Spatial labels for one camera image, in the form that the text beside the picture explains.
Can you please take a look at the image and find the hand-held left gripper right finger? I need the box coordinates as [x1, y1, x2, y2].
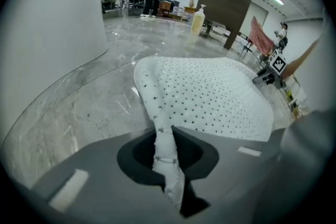
[173, 126, 280, 224]

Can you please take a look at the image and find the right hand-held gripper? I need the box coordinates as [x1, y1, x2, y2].
[253, 49, 287, 89]

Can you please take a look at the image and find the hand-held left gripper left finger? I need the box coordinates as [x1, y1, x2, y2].
[30, 127, 190, 224]

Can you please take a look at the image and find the white perforated bath mat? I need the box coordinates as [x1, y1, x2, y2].
[133, 56, 274, 212]

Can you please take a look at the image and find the white bathtub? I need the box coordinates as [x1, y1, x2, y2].
[0, 0, 110, 145]

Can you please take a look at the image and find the person's right forearm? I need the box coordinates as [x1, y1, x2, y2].
[282, 34, 322, 79]

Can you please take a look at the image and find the pink armchair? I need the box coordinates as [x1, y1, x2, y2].
[248, 15, 275, 57]

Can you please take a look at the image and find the person's grey hoodie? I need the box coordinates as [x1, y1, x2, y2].
[292, 9, 330, 113]

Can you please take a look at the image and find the dark wooden vanity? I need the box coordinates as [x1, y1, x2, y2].
[196, 0, 257, 50]

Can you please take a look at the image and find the yellow pump bottle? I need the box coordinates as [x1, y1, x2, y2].
[189, 4, 207, 36]

